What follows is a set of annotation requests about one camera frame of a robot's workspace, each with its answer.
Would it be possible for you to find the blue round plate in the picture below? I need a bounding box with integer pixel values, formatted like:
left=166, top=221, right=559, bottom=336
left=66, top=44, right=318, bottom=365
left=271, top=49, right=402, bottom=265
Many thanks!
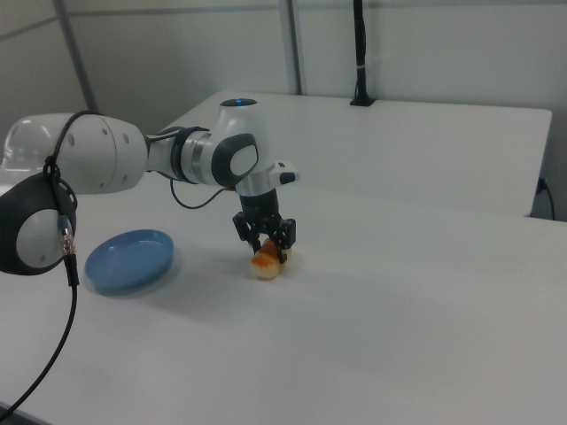
left=83, top=228, right=175, bottom=297

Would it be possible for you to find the bread loaf with orange topping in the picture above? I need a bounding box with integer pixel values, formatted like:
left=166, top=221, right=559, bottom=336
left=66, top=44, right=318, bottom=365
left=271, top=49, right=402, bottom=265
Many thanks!
left=250, top=237, right=296, bottom=281

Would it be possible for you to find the black cable with metal connector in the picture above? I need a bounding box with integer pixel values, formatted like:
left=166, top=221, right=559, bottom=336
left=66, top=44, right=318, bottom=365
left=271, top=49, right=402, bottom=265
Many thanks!
left=0, top=109, right=107, bottom=420

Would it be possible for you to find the grey partition corner post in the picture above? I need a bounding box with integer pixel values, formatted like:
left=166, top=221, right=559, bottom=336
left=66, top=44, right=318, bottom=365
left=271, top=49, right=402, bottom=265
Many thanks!
left=51, top=0, right=99, bottom=112

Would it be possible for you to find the black camera pole with base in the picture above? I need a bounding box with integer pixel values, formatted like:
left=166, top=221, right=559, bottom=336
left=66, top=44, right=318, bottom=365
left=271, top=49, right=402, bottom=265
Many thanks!
left=349, top=0, right=377, bottom=108

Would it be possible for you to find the thin blue cable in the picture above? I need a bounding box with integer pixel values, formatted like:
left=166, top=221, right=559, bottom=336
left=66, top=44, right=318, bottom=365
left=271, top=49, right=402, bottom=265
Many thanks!
left=169, top=175, right=228, bottom=210

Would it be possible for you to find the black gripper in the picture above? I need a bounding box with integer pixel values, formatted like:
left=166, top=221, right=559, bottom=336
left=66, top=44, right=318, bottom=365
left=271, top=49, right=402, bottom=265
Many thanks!
left=232, top=189, right=298, bottom=263

